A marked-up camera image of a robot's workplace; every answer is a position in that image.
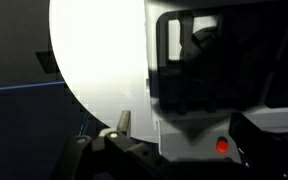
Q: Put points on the grey toy stove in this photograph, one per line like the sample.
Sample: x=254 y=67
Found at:
x=184 y=140

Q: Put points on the black tape strip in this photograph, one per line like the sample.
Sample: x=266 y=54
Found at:
x=47 y=62

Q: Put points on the blue lit glass partition frame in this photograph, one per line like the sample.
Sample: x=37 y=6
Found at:
x=17 y=87

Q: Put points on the white round plate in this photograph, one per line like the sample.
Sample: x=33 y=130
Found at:
x=100 y=50

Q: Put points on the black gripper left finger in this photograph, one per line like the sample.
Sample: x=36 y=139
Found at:
x=84 y=156

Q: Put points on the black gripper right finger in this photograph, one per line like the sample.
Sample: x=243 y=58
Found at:
x=270 y=156

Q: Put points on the small orange round button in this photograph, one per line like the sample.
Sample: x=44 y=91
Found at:
x=222 y=146

